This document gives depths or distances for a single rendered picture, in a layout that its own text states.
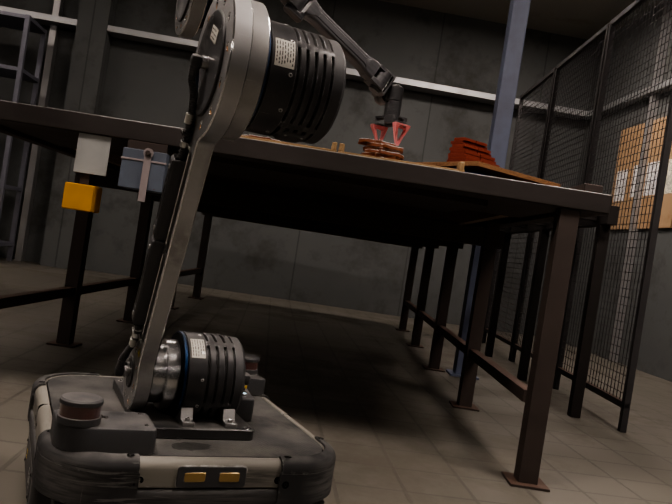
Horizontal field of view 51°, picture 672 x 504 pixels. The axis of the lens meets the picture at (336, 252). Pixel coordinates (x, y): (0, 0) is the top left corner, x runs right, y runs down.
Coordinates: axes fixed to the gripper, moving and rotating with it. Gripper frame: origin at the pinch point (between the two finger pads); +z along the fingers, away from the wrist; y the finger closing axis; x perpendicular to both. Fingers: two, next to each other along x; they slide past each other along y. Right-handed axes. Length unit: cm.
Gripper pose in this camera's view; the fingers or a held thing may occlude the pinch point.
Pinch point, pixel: (387, 143)
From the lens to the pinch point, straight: 245.5
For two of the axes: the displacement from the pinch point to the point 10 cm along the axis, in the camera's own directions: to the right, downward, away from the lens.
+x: -7.9, -1.1, -6.0
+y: -5.9, -1.0, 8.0
